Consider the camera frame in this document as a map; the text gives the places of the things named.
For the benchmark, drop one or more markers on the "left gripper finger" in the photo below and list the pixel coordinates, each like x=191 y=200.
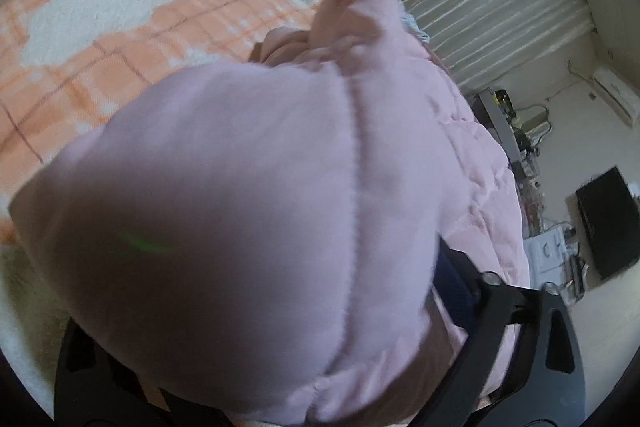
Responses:
x=491 y=354

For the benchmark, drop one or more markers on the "pink quilted jacket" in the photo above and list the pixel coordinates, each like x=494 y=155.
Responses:
x=262 y=237

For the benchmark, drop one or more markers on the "white drawer cabinet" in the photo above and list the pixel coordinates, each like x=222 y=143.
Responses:
x=554 y=257

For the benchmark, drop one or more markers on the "grey curved desk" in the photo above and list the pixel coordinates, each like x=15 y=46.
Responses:
x=522 y=161

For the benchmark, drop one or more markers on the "white air conditioner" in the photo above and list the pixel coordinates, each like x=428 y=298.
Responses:
x=618 y=94

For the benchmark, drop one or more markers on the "orange white plaid blanket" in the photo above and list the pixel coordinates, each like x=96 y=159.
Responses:
x=68 y=65

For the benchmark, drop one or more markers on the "black wall television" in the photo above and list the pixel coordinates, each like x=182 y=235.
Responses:
x=610 y=217

